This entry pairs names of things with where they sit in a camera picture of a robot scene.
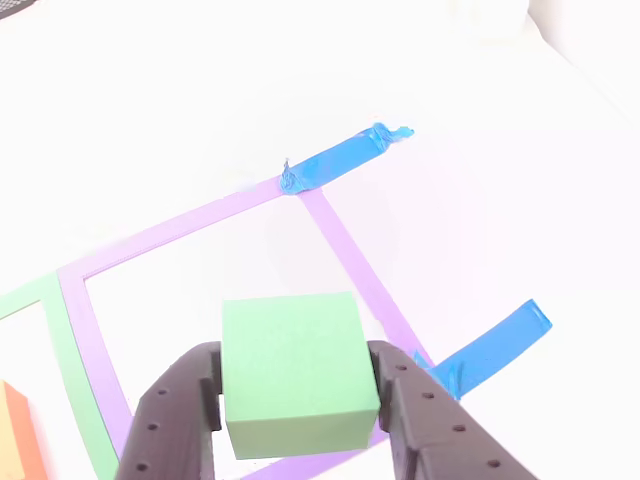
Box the green square block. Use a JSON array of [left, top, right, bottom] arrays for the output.
[[221, 291, 380, 461]]

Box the orange square block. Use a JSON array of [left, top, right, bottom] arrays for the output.
[[0, 379, 49, 480]]

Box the blue tape strip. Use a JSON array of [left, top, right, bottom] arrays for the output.
[[279, 122, 416, 196], [410, 348, 444, 381], [439, 298, 554, 401]]

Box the white plastic basket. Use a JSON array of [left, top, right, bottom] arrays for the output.
[[444, 0, 532, 49]]

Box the green square frame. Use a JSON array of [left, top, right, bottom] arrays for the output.
[[0, 272, 121, 480]]

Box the purple square frame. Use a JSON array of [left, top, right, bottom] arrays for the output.
[[56, 174, 437, 480]]

